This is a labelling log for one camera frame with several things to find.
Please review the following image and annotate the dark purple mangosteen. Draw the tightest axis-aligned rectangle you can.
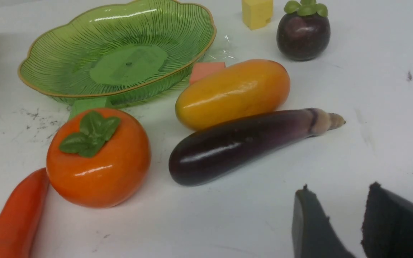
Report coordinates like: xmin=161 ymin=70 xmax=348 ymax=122
xmin=276 ymin=0 xmax=331 ymax=61

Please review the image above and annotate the purple eggplant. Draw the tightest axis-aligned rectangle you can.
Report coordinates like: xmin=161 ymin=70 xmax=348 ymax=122
xmin=168 ymin=108 xmax=346 ymax=186

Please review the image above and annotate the orange red carrot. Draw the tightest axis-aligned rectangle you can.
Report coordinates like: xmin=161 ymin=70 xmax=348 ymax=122
xmin=0 ymin=168 xmax=49 ymax=258

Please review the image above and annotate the yellow orange mango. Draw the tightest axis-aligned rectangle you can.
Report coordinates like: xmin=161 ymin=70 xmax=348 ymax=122
xmin=175 ymin=59 xmax=291 ymax=131

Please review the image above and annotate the salmon orange foam cube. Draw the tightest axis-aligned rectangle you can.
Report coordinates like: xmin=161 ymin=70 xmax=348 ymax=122
xmin=189 ymin=62 xmax=226 ymax=85

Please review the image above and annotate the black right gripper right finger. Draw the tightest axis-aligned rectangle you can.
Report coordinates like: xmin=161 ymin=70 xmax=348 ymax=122
xmin=361 ymin=182 xmax=413 ymax=258

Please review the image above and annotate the green foam cube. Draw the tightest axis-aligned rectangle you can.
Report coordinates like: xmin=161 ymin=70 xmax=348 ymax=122
xmin=68 ymin=97 xmax=113 ymax=120

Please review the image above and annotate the yellow foam cube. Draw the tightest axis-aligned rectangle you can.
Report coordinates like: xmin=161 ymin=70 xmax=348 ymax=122
xmin=241 ymin=0 xmax=274 ymax=30

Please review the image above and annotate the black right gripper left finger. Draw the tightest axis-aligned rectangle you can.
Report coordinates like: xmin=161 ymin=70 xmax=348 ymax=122
xmin=292 ymin=185 xmax=354 ymax=258

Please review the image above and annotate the green ribbed glass plate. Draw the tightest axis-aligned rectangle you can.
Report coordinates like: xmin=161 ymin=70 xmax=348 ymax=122
xmin=18 ymin=0 xmax=217 ymax=105

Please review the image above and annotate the orange persimmon with leaf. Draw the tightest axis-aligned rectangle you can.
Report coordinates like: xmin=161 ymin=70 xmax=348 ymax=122
xmin=46 ymin=108 xmax=151 ymax=209

